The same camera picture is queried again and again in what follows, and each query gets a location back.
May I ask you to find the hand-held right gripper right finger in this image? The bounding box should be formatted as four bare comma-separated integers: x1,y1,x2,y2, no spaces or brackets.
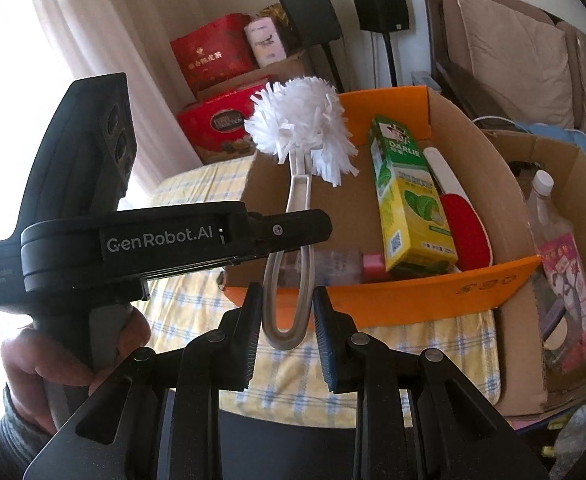
313,285,551,480

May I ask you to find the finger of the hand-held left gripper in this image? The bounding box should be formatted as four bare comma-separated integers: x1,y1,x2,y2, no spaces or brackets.
223,210,334,267

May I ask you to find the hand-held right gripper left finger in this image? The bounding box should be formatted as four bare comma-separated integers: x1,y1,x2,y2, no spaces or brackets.
23,284,264,480

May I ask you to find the clear bottle pink cap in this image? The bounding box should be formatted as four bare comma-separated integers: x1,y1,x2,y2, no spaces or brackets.
278,250,386,288

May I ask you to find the orange cardboard box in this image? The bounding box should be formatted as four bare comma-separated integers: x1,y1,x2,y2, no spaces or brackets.
220,85,544,328

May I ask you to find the green yellow toothpaste box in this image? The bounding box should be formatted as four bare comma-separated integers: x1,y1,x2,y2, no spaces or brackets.
369,114,460,276

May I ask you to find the white fluffy duster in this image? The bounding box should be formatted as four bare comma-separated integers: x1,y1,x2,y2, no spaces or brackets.
243,76,360,352

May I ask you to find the white red lint brush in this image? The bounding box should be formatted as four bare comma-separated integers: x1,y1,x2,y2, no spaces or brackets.
422,146,494,272

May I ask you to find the person's left forearm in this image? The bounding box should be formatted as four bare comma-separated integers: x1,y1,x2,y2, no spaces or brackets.
0,385,54,441

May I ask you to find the person's left hand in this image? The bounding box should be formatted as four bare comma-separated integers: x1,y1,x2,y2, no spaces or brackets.
0,305,152,433

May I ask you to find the yellow blue checkered tablecloth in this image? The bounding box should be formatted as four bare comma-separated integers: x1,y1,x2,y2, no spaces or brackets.
145,155,504,428

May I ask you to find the red Collection gift box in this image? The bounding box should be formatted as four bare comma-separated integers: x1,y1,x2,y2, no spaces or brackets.
175,87,268,165

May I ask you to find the pink white box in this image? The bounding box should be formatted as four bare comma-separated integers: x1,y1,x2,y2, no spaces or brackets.
244,16,291,68

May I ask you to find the open brown cardboard box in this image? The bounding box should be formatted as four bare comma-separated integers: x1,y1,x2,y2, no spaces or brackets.
480,127,586,418

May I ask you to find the dark red gift box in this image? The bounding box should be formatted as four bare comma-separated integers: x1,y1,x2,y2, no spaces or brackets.
169,13,258,103

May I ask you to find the brown sofa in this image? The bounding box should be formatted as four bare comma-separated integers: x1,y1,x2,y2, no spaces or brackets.
422,0,586,141

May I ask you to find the black speaker on stand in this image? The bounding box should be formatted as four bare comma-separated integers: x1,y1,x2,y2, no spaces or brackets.
276,0,344,93
349,0,414,86

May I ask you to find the white sheer curtain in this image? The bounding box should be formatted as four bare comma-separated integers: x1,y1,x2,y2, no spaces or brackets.
0,0,208,271

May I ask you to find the pink printed packet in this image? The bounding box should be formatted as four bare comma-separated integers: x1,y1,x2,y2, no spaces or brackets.
533,232,586,373

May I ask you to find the clear plastic bottle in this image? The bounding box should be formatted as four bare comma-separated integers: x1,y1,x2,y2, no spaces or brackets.
525,170,574,246

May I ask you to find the large beige sofa cushion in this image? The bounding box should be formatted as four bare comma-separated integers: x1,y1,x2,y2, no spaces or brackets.
443,0,578,131

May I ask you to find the light blue cloth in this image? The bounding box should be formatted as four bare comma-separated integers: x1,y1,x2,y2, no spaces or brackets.
515,120,586,166

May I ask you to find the white cable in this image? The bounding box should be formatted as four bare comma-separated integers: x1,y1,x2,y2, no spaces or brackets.
470,116,528,133

